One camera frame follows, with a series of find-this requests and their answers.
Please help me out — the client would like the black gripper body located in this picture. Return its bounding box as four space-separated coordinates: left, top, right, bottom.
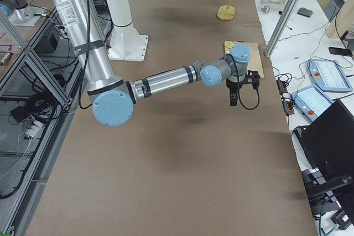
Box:
226 78 245 94

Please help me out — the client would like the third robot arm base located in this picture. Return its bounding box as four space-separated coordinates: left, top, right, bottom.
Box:
1 0 41 27

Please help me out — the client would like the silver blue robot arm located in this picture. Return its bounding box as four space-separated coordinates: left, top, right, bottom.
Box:
51 0 251 127

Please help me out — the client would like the wooden cup rack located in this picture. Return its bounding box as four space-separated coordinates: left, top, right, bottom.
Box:
216 0 235 21

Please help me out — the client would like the small steel cup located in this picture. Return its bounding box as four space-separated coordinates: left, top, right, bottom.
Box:
262 5 270 14

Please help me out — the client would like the wooden cutting board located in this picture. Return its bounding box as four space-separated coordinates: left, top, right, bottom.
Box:
224 41 264 78

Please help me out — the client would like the teach pendant near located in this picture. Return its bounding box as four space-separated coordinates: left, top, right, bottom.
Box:
292 85 334 122

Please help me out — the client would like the teach pendant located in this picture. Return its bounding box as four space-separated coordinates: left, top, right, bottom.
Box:
309 59 353 93
292 85 334 122

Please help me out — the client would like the teach pendant far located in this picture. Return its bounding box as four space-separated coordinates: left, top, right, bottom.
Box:
309 59 353 93

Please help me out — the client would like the small black square pad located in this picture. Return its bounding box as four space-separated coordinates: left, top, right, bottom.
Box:
297 7 313 18

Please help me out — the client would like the black monitor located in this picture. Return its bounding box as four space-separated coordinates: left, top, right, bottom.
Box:
293 98 354 201

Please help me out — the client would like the black smartphone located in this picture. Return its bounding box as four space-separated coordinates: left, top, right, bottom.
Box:
329 46 353 57

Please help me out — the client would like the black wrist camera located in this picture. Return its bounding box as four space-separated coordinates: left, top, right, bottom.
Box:
245 70 260 91

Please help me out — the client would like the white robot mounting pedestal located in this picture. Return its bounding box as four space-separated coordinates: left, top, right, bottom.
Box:
106 0 149 62

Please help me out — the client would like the aluminium frame post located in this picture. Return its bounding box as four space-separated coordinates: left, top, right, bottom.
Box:
264 0 299 57

